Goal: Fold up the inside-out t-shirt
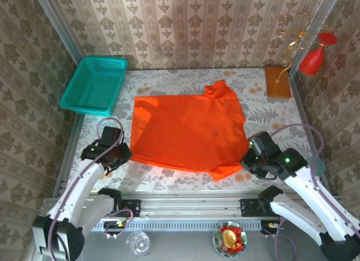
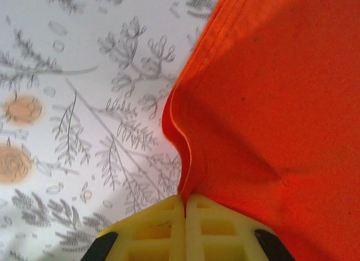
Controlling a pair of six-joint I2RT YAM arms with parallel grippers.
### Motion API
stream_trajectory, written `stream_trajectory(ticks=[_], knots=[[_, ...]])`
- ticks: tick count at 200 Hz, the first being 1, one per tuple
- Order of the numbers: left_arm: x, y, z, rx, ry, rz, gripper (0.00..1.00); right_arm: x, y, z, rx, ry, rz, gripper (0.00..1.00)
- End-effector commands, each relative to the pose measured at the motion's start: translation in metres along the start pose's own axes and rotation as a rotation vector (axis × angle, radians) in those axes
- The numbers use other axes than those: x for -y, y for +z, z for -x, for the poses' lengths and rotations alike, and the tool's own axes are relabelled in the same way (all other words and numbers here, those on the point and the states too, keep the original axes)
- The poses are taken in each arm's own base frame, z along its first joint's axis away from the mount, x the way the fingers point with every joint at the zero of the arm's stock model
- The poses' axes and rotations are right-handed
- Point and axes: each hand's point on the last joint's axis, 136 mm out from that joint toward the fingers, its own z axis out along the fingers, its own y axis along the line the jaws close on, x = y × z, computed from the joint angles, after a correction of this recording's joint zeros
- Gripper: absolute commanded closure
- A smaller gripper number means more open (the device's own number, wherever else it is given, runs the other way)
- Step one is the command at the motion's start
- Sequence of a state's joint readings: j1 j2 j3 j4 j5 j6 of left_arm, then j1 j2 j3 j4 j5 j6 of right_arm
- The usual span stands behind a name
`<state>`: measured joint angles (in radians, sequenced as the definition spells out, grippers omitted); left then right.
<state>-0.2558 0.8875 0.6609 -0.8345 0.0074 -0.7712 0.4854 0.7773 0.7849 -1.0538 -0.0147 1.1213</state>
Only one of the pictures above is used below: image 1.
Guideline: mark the teal plastic cup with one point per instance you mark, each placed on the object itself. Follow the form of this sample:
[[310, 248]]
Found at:
[[319, 165]]

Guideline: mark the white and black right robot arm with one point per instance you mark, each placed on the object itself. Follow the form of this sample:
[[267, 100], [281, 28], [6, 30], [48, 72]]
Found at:
[[315, 199]]

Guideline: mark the floral patterned plate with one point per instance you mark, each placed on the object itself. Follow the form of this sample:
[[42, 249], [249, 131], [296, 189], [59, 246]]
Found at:
[[216, 240]]

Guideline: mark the aluminium frame post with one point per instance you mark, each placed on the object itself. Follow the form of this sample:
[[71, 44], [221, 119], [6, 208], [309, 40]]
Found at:
[[59, 27], [315, 30]]

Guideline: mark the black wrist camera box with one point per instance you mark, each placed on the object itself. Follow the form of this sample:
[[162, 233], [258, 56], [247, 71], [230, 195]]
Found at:
[[111, 135], [263, 143]]

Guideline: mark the orange t-shirt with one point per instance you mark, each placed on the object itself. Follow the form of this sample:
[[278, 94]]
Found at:
[[185, 131]]

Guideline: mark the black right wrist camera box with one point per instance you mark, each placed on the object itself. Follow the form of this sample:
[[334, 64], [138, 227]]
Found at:
[[263, 143]]

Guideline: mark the red gold snack packet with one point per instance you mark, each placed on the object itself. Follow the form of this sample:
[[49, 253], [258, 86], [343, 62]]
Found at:
[[232, 238]]

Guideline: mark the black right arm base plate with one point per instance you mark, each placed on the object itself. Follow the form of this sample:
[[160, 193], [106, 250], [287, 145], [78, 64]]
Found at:
[[249, 209]]

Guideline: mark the clear glass bowl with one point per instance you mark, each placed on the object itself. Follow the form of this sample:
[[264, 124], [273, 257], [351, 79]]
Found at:
[[137, 244]]

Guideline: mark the aluminium mounting rail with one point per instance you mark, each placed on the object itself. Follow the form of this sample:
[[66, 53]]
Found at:
[[191, 204]]

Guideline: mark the red wine glass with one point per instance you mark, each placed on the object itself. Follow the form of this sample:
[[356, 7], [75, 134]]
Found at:
[[312, 61]]

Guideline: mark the floral patterned table cover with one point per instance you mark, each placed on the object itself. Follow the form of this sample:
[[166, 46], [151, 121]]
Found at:
[[174, 78]]

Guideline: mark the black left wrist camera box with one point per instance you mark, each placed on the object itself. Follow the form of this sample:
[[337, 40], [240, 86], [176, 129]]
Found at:
[[111, 135]]

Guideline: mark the teal plastic basket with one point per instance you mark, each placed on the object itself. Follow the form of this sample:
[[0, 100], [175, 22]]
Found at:
[[92, 86]]

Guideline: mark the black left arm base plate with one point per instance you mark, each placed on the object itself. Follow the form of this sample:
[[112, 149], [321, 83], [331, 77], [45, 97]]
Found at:
[[132, 207]]

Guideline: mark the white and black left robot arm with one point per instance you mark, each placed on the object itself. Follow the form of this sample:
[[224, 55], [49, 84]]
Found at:
[[81, 188]]

